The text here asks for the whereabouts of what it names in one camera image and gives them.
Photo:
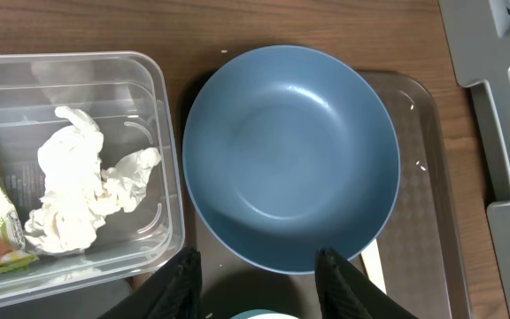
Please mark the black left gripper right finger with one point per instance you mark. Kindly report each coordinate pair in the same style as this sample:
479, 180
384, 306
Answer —
344, 292

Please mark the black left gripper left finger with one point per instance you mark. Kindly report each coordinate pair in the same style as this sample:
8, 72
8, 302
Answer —
172, 292

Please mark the yellow plastic spoon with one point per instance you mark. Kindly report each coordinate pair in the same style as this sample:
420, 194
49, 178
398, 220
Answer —
372, 263

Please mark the light blue rice bowl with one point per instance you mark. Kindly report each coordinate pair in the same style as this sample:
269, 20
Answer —
262, 314

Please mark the white tissue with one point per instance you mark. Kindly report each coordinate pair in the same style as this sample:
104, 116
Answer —
78, 193

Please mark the dark blue plate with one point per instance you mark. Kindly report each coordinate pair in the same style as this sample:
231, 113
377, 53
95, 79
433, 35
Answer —
287, 150

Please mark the grey dishwasher rack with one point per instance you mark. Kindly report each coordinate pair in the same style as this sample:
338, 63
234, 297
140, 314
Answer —
478, 34

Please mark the brown serving tray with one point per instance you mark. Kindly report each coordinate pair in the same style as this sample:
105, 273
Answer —
419, 247

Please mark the clear plastic bin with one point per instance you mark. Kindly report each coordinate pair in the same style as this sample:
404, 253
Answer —
124, 92

